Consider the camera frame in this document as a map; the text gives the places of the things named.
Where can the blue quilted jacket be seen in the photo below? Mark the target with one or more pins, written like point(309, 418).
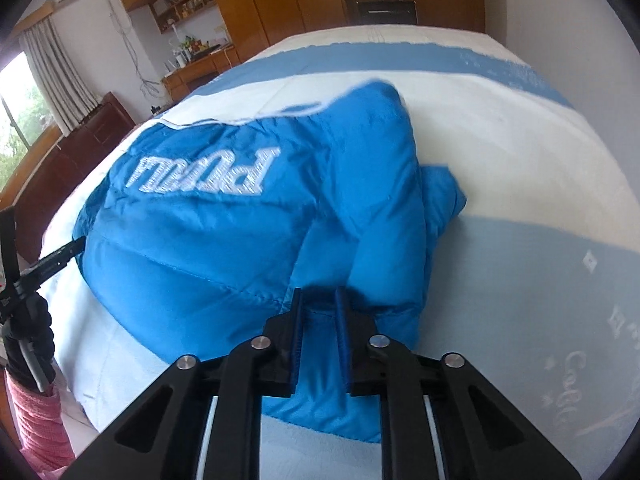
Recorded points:
point(225, 240)

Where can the window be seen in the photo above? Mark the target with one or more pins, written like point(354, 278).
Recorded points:
point(25, 120)

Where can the beige curtain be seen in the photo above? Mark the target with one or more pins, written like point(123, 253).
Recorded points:
point(60, 75)

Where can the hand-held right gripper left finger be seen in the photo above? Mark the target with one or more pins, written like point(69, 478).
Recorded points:
point(297, 332)

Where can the wooden wall shelf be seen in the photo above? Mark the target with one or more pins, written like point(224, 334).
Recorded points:
point(185, 5)

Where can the dark wooden headboard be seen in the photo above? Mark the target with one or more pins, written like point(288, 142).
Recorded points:
point(85, 145)

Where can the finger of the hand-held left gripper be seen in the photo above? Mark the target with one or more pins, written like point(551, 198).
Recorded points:
point(55, 258)

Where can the blue white printed blanket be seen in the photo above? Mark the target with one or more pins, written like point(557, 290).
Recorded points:
point(525, 170)

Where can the wooden desk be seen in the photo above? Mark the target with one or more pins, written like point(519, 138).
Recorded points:
point(200, 72)

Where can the wooden wardrobe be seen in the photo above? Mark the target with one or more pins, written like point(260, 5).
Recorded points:
point(280, 5)

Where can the person's left hand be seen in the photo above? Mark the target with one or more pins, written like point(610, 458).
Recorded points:
point(42, 335)

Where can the person's left forearm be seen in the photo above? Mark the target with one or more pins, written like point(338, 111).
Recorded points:
point(40, 420)

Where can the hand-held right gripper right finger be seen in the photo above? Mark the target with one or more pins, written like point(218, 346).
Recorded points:
point(341, 332)

